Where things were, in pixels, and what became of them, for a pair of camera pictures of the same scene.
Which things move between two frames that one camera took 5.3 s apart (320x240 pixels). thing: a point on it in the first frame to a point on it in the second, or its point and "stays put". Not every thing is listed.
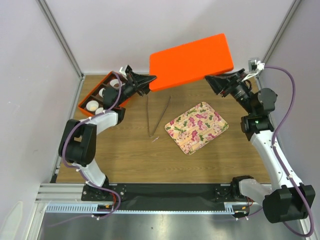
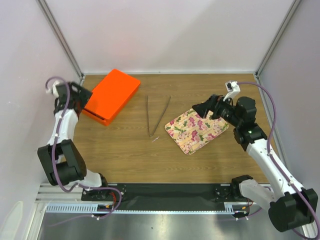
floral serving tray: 195,128 stays put
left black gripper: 139,83 to 84,94
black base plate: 162,197 stays put
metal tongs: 149,134 stays put
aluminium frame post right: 280,32 stays put
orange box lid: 188,64 to 111,93
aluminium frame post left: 61,37 stays put
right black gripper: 219,82 to 214,103
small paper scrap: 155,139 stays put
